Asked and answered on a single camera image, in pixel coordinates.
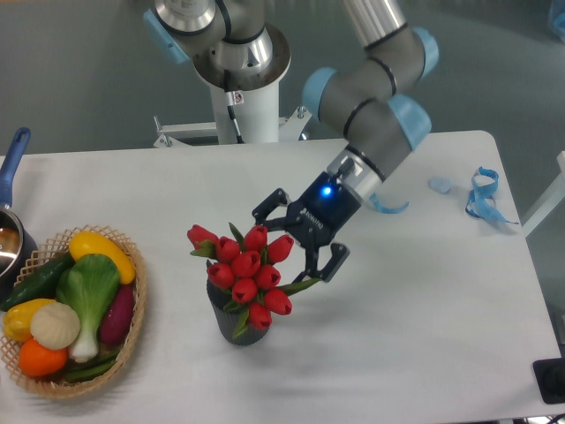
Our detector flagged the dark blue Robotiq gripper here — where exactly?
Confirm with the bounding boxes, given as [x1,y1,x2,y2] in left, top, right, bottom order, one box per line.
[252,172,360,284]

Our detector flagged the red tulip bouquet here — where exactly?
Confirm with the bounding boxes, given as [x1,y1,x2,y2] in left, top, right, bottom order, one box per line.
[187,224,320,329]

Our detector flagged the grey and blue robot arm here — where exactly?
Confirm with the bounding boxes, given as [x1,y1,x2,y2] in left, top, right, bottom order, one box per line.
[144,1,439,282]

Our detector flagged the dark grey ribbed vase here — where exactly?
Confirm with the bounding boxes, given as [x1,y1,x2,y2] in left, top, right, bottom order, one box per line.
[207,281,268,346]

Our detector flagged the blue curled ribbon strip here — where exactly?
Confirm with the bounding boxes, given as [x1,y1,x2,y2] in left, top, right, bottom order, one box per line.
[369,193,410,215]

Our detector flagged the small blue cap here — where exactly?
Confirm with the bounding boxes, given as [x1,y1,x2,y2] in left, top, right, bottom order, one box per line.
[428,177,452,194]

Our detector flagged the blue ribbon on right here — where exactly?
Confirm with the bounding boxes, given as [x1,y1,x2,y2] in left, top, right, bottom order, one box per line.
[464,167,518,224]

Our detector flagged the purple sweet potato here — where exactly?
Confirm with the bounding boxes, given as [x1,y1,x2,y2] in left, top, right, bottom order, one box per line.
[99,285,135,345]

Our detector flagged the green bok choy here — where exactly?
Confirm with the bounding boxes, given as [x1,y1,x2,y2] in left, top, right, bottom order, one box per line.
[56,254,120,363]

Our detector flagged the woven wicker basket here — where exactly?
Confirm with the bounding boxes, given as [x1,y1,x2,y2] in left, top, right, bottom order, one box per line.
[1,224,147,399]

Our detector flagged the dark green cucumber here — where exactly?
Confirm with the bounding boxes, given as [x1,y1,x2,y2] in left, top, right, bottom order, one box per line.
[1,252,75,312]

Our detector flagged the white garlic bun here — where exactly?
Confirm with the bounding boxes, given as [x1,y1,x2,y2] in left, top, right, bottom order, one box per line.
[30,302,80,350]

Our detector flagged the green pea pods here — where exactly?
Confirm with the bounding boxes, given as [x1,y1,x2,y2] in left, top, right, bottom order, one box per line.
[63,350,118,383]

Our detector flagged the black device at edge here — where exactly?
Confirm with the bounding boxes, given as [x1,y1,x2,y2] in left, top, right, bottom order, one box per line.
[532,358,564,405]

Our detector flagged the orange fruit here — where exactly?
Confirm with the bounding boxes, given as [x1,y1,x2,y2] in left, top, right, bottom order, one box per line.
[19,338,68,377]

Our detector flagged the yellow bell pepper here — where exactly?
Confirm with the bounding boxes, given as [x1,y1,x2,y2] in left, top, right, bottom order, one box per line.
[3,299,56,343]

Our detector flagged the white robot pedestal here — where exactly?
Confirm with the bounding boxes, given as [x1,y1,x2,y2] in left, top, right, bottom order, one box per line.
[153,63,312,148]

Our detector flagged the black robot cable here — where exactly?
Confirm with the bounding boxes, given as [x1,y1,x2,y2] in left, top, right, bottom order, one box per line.
[222,69,245,145]

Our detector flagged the white frame at right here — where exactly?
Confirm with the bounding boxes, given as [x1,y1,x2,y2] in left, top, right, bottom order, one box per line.
[522,151,564,238]

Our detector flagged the blue handled saucepan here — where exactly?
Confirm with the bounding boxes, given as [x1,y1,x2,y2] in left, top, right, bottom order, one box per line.
[1,127,37,301]

